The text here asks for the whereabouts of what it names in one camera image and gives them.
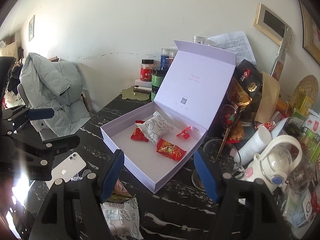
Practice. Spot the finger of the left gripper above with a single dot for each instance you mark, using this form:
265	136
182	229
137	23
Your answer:
55	144
20	115

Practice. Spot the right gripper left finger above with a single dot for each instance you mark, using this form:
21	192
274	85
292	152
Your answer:
56	217

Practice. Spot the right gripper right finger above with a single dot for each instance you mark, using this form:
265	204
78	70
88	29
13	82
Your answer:
262	218

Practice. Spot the clear acrylic phone stand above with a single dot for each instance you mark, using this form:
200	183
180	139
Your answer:
79	176

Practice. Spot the brown green snack bag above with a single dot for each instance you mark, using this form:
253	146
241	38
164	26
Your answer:
120	193

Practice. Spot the small red snack packet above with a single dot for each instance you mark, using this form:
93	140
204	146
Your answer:
137	135

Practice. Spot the red plastic propeller fan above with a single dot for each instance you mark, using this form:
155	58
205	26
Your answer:
186	133

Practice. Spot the red gold candy packet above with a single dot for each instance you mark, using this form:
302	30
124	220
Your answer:
170	150

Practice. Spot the white printed bread packet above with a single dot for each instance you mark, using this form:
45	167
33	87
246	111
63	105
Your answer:
155	127

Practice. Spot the white smartphone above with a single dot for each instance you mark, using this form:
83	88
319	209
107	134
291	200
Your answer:
67	169

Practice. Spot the grey puffer jacket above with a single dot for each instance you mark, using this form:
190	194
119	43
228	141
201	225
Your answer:
56	85

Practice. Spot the glass mug with spoon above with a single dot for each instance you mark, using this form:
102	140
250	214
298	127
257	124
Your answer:
218	150

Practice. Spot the white cinnamoroll kettle bottle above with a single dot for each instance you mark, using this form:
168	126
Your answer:
281	156

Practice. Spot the white rolled tube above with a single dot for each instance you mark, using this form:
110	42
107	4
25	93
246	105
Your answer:
256	144

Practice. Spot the black gold oatmeal bag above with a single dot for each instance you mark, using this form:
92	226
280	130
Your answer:
244	85

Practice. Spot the green leaf coaster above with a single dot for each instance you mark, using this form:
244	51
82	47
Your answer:
130	94

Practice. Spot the lavender open gift box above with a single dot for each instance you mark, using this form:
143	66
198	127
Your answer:
190	95

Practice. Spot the brown paper bag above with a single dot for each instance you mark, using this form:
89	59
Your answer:
269	98

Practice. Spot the red label jar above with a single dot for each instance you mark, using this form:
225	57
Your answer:
146	68

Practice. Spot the round woven trivet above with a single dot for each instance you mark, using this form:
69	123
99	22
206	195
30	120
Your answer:
309	85

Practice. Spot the green black jar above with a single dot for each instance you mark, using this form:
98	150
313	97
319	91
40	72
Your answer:
158	74

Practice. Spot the blue label jar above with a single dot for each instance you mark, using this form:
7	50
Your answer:
167	57

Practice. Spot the printed paper sheet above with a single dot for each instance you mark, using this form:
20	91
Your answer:
236	42

